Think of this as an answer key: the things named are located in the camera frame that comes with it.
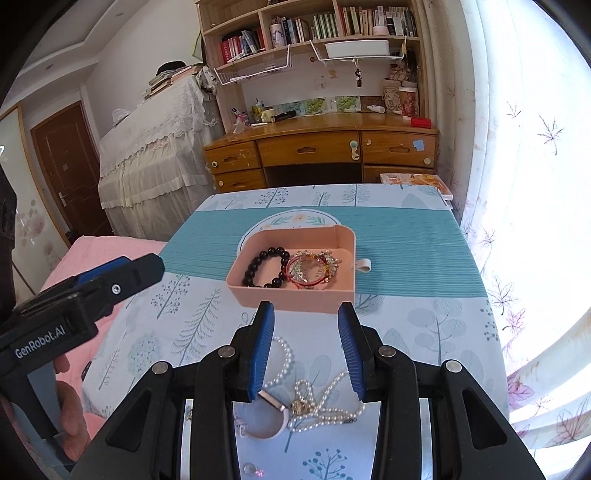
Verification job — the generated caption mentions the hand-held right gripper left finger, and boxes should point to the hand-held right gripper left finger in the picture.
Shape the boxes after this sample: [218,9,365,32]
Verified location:
[78,300,278,480]

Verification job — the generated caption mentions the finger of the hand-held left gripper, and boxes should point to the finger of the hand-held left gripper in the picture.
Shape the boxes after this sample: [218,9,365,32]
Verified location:
[81,252,166,320]
[76,257,136,289]

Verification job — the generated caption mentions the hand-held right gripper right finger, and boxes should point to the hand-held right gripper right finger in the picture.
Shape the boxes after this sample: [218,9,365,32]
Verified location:
[337,301,548,480]

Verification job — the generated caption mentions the pink jewelry box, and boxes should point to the pink jewelry box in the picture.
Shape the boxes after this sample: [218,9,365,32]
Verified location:
[226,224,373,315]

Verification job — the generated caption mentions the white pearl necklace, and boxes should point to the white pearl necklace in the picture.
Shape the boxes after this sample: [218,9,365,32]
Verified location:
[260,335,366,433]

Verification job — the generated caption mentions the person's left hand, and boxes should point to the person's left hand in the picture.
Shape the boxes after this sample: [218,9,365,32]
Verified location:
[53,355,90,463]

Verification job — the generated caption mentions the pink blanket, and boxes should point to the pink blanket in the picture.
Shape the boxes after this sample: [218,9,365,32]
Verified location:
[28,235,170,462]

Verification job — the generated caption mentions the brown wooden door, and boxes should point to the brown wooden door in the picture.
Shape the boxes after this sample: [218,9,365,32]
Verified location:
[31,102,114,237]

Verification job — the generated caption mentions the lace covered piano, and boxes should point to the lace covered piano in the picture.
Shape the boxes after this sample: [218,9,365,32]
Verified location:
[96,71,223,241]

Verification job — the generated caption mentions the colourful box beside desk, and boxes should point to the colourful box beside desk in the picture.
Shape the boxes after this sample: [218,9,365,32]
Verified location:
[379,172,454,204]

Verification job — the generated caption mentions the stack of books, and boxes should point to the stack of books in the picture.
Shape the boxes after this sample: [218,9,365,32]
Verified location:
[142,64,205,101]

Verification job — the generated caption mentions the wooden desk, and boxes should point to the wooden desk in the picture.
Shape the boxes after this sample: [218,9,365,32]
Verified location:
[203,112,440,195]

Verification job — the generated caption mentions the green floral picture strip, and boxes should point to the green floral picture strip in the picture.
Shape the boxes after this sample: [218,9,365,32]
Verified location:
[277,95,385,114]

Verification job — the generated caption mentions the row of red books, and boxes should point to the row of red books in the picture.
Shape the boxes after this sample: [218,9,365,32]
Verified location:
[220,30,267,64]

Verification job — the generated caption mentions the red printed cup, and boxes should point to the red printed cup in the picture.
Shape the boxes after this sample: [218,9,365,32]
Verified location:
[397,86,419,119]

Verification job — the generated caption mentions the printed tote bag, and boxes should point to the printed tote bag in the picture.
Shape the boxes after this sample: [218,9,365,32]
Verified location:
[382,78,407,116]

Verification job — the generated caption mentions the leaf print curtain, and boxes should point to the leaf print curtain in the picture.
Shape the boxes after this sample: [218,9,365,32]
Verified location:
[416,0,591,462]

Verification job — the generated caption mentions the white plastic box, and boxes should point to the white plastic box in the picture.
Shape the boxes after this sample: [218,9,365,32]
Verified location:
[324,39,389,59]

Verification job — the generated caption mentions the row of green books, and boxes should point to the row of green books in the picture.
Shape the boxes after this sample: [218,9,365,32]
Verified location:
[311,12,341,40]

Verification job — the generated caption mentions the row of mixed books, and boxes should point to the row of mixed books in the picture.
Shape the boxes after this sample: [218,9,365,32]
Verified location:
[339,5,419,37]

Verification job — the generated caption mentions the red string bracelet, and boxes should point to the red string bracelet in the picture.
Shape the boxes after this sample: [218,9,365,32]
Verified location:
[286,257,334,290]

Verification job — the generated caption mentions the black bead bracelet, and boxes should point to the black bead bracelet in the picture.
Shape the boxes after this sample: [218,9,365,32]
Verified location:
[243,247,291,289]

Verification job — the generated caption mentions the gold charm bracelet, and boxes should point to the gold charm bracelet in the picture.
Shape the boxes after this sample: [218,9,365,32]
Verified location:
[291,249,343,283]

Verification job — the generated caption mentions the empty white wire basket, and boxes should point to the empty white wire basket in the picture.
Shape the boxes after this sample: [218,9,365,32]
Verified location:
[213,43,292,87]

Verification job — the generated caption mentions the white wire basket with box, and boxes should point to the white wire basket with box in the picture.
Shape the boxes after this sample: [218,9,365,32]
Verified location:
[309,39,415,64]

